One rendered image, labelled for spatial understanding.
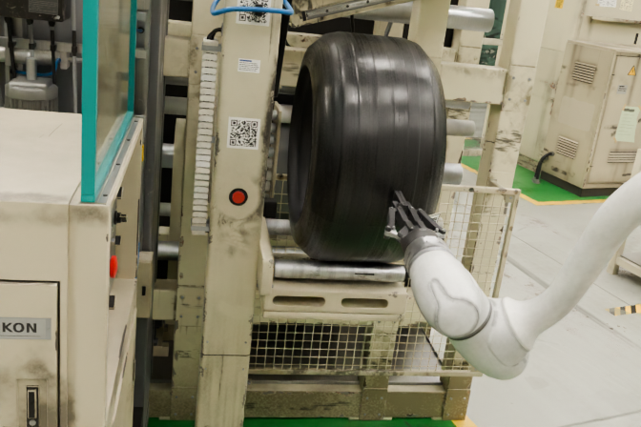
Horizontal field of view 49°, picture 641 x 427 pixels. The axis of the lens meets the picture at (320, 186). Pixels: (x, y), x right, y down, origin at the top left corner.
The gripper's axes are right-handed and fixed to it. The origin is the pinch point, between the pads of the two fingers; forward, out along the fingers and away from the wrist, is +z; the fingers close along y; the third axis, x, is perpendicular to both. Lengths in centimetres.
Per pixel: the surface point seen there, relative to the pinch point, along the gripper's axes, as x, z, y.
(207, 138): -1.3, 25.4, 41.4
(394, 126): -14.5, 8.3, 2.0
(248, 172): 5.9, 23.3, 31.2
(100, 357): 6, -45, 56
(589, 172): 147, 365, -282
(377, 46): -26.9, 27.1, 4.0
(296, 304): 35.1, 10.9, 17.3
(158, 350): 113, 87, 53
